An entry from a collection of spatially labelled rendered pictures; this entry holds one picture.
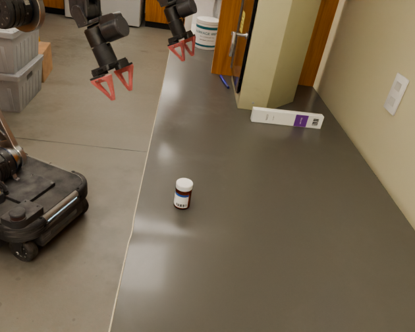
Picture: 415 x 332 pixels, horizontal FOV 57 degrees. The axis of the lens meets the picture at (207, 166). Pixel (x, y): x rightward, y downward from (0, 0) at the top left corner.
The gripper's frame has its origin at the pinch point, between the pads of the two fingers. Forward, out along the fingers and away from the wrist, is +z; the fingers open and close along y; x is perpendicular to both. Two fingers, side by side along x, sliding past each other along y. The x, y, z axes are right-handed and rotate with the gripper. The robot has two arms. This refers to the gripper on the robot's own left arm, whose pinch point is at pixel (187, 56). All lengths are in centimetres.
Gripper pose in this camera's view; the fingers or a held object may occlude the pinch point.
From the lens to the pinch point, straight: 162.5
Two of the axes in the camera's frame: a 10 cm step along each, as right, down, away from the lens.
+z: 3.3, 8.8, 3.4
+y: 3.6, -4.6, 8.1
